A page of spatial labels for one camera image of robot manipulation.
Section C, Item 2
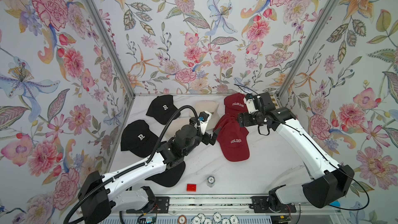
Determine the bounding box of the black corrugated cable conduit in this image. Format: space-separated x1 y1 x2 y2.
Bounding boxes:
63 105 200 224

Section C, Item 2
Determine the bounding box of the aluminium front rail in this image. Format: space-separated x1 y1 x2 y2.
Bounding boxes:
76 194 346 217

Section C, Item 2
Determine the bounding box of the black cap back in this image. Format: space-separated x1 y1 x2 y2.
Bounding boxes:
146 94 178 125

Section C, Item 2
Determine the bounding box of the red cap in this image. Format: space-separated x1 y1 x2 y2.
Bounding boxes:
217 123 250 162
224 93 248 117
229 118 249 136
213 113 237 134

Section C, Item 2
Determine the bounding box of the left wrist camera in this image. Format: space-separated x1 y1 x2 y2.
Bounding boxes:
197 111 212 135

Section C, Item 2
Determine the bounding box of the black cap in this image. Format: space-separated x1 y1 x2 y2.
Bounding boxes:
146 162 186 188
146 94 178 125
120 120 158 158

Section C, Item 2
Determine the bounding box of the blue toy microphone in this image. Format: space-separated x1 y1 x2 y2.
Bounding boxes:
329 201 341 207

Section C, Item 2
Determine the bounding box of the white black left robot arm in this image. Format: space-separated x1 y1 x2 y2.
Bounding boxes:
74 124 218 224

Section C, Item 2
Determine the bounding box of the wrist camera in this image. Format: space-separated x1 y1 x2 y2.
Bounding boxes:
244 92 276 114
197 111 212 135

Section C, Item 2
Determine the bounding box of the wooden chess board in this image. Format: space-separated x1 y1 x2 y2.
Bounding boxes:
270 94 282 108

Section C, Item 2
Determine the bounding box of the cream cap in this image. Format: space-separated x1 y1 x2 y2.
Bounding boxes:
163 117 190 141
194 101 219 114

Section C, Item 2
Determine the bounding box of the black cap middle left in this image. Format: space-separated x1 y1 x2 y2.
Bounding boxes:
120 120 158 158

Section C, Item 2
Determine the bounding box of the orange poker chip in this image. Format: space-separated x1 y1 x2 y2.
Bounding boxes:
177 215 187 224

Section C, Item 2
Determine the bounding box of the cream cap front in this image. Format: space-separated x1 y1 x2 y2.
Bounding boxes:
163 117 190 141

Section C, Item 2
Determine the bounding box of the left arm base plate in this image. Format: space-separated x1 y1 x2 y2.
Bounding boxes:
126 197 170 214

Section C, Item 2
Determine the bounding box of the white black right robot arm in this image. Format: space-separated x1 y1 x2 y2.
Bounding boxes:
237 107 354 211

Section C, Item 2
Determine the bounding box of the red cap back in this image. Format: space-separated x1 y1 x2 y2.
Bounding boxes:
224 93 248 117

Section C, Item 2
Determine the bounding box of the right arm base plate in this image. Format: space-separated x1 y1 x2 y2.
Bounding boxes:
249 196 297 214

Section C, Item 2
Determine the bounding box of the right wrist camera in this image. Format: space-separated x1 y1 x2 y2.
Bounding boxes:
244 92 276 114

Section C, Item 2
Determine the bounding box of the black cap front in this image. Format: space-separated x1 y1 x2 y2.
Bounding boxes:
146 162 186 188

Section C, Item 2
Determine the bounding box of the stack of poker chips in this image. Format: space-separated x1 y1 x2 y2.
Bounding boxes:
207 176 215 188

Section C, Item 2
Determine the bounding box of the cream cap back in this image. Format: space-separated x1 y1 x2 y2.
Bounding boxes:
194 101 219 114

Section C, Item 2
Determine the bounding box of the red toy brick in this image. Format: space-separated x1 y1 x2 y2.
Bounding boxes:
186 184 197 192

